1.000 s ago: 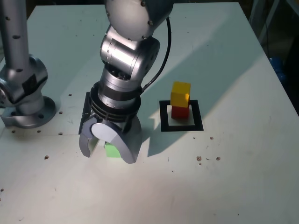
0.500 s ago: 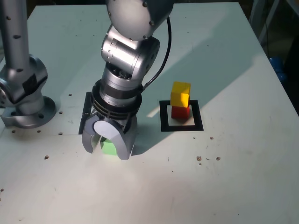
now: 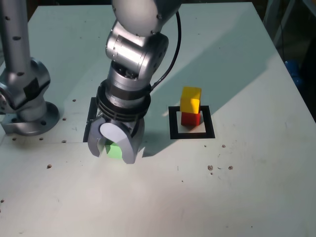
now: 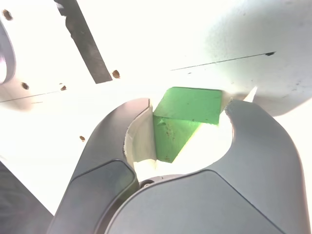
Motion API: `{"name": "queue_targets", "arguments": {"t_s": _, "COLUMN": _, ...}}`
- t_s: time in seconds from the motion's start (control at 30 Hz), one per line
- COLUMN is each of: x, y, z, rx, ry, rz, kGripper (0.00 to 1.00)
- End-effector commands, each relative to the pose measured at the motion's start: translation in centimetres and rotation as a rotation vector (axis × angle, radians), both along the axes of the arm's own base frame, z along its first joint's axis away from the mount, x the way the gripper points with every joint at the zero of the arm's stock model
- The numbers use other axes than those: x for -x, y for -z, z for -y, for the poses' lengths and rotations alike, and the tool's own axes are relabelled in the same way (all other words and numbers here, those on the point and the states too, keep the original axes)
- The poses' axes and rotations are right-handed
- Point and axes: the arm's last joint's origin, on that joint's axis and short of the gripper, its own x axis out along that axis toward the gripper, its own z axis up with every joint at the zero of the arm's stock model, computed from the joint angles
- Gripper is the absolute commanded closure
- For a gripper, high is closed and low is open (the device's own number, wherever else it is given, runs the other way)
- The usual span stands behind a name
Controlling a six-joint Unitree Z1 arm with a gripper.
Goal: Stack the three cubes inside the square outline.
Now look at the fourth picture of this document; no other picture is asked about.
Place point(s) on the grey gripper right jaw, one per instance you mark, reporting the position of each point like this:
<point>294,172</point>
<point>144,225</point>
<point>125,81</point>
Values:
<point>256,170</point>

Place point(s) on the green cube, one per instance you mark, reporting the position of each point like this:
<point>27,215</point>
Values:
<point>187,107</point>

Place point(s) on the black tape strip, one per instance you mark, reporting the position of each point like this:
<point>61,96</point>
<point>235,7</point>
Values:
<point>85,41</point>

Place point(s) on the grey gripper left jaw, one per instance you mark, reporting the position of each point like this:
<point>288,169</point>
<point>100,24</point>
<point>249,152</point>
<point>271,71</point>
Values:
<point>102,151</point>

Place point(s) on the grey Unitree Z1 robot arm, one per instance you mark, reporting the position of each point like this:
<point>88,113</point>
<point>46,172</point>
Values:
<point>6,48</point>

